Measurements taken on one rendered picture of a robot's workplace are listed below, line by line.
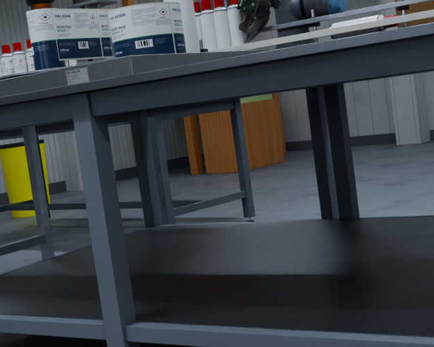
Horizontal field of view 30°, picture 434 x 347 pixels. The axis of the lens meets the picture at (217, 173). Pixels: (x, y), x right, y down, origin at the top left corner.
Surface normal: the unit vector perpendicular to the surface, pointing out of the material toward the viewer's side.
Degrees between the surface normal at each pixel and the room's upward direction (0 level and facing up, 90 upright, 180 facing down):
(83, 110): 90
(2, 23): 90
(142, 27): 90
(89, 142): 90
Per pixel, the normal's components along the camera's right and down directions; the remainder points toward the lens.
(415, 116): -0.66, 0.15
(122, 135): 0.73, -0.04
